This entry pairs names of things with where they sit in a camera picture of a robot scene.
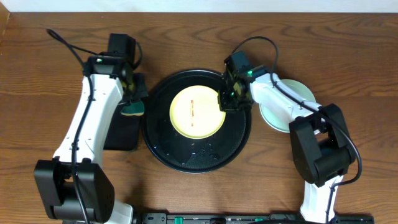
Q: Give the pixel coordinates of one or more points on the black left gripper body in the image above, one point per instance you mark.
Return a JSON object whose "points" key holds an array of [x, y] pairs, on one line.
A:
{"points": [[137, 89]]}

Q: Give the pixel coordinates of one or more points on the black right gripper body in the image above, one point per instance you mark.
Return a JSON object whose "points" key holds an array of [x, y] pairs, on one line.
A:
{"points": [[231, 99]]}

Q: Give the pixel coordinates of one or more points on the green yellow sponge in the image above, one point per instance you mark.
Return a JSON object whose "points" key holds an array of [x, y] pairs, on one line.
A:
{"points": [[133, 109]]}

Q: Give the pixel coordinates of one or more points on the yellow plate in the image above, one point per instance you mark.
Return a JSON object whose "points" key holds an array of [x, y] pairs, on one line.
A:
{"points": [[195, 113]]}

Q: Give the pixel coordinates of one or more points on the mint green plate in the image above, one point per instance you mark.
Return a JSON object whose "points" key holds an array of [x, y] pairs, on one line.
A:
{"points": [[275, 121]]}

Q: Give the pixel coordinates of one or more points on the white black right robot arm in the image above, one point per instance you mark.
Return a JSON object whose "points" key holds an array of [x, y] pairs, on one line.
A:
{"points": [[321, 146]]}

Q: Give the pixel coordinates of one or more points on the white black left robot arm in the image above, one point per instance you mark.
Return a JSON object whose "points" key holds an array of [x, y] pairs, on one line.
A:
{"points": [[72, 185]]}

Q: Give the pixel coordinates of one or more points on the black rectangular tray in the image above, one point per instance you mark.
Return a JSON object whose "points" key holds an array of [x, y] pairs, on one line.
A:
{"points": [[123, 133]]}

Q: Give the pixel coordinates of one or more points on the round black tray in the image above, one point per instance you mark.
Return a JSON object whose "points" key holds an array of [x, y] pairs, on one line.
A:
{"points": [[185, 154]]}

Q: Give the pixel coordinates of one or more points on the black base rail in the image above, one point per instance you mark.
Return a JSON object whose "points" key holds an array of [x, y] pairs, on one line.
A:
{"points": [[163, 218]]}

